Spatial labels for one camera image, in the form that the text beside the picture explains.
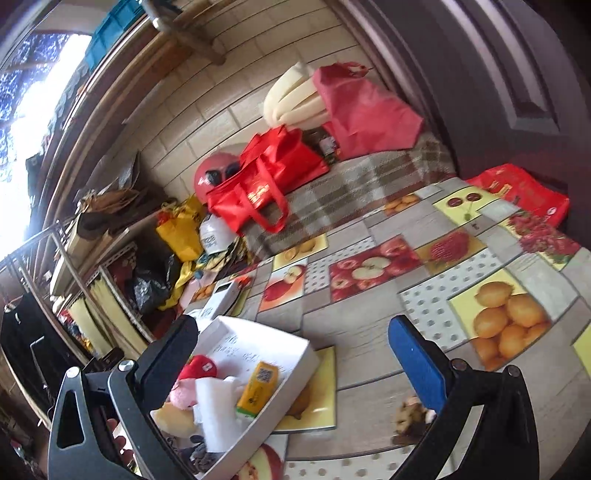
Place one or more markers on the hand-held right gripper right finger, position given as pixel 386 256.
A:
pixel 415 360

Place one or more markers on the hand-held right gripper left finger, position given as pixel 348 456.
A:
pixel 171 348

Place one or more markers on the pink fluffy plush toy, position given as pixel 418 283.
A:
pixel 183 394

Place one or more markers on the yellow green carton box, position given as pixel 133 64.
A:
pixel 258 387

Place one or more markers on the white shallow cardboard box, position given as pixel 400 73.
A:
pixel 281 355

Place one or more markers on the brown speckled soft item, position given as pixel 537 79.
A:
pixel 408 417

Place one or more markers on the yellow soft toy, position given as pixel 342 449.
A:
pixel 173 417

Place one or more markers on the black white patterned soft item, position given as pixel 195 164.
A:
pixel 196 457

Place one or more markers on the person's left hand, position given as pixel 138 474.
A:
pixel 117 438

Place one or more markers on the red plush toy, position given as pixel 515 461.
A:
pixel 198 367

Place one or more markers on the fruit print tablecloth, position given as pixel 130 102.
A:
pixel 392 300

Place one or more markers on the black plastic bag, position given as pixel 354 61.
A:
pixel 152 286

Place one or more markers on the yellow packets in rack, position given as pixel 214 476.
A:
pixel 106 318

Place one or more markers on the small white printed box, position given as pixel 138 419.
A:
pixel 224 297

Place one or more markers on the white foam sheet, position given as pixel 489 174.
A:
pixel 217 410

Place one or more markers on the yellow black patterned packet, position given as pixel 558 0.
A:
pixel 224 258

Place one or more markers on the yellow shopping bag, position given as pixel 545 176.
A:
pixel 182 233

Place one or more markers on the white jar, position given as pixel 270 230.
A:
pixel 214 235

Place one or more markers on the metal storage rack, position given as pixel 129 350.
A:
pixel 69 277

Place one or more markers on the black hanging cloth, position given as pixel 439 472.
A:
pixel 27 350

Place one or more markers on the pile of cardboard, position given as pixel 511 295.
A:
pixel 120 203

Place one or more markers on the red helmet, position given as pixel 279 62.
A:
pixel 207 170

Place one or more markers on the plaid blanket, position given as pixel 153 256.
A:
pixel 360 184

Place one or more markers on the red plastic bag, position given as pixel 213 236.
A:
pixel 526 194

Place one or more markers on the red tote bag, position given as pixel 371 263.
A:
pixel 272 175

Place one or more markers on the dark glass jar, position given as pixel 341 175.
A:
pixel 328 145

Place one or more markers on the pink red fabric bag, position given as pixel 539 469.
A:
pixel 369 110

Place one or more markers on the bright window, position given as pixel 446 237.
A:
pixel 32 129

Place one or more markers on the cream ridged cushion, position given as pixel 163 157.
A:
pixel 291 104

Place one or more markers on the dark purple door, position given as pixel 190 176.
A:
pixel 485 83

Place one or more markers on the blue plastic crates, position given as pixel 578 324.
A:
pixel 111 32

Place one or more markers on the metal pipe bracket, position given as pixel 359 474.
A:
pixel 189 32

